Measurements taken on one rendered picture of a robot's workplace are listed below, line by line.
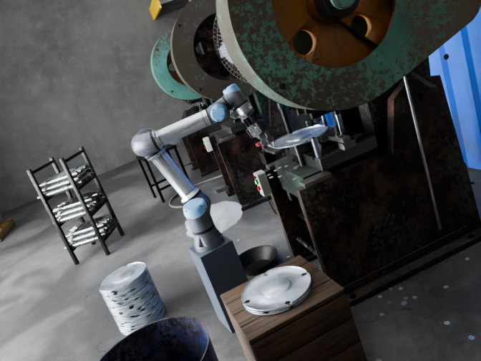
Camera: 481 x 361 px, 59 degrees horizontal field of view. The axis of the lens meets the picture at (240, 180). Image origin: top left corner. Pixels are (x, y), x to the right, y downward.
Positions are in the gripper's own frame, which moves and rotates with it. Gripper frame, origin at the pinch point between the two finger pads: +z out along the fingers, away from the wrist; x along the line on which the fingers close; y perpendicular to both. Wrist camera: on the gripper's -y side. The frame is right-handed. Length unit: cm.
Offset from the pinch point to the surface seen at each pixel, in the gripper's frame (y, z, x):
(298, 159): -2.4, 13.2, 5.5
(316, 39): 18, -26, 52
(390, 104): -17, 16, 53
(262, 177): -9.9, 12.8, -22.9
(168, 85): -218, -103, -186
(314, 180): 17.5, 22.2, 16.3
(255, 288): 59, 40, -13
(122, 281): 40, 14, -109
